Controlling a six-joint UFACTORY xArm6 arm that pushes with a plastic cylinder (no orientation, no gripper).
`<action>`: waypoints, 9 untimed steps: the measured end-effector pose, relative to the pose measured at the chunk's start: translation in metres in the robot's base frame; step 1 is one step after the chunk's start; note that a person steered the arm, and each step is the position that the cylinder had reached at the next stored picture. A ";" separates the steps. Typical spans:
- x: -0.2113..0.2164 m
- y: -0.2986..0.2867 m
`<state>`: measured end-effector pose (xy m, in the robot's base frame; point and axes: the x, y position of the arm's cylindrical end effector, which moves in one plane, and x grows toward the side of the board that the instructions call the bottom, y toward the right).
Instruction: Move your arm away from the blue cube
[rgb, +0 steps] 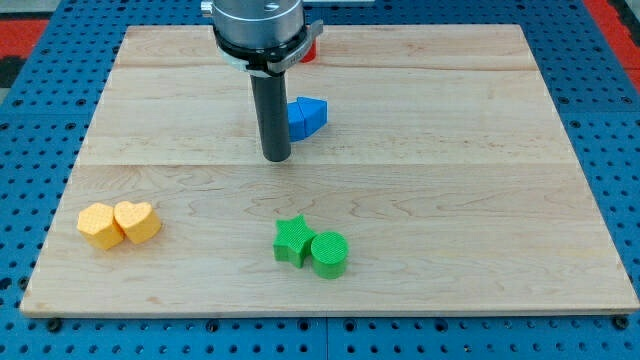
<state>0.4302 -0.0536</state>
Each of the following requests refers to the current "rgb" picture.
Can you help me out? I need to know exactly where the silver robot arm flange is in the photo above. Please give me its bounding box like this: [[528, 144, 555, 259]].
[[200, 0, 324, 78]]

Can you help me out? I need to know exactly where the blue cube block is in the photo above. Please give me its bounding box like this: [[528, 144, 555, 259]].
[[287, 102, 306, 142]]

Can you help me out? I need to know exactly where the green star block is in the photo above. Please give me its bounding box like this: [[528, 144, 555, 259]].
[[273, 214, 316, 268]]

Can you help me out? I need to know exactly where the blue wedge block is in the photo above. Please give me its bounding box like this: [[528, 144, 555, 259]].
[[297, 97, 328, 138]]

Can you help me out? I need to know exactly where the green cylinder block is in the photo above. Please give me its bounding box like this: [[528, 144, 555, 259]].
[[311, 232, 349, 279]]

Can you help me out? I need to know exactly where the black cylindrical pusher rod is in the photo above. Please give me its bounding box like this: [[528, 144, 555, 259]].
[[250, 75, 291, 162]]

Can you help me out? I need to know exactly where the wooden board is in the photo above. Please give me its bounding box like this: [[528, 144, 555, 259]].
[[20, 25, 639, 318]]

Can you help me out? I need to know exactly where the red block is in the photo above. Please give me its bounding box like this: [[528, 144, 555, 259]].
[[300, 41, 316, 63]]

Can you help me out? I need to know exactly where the yellow heart block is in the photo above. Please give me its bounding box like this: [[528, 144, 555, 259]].
[[114, 201, 162, 244]]

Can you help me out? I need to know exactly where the yellow hexagon block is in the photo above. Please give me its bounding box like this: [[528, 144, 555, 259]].
[[76, 203, 125, 250]]

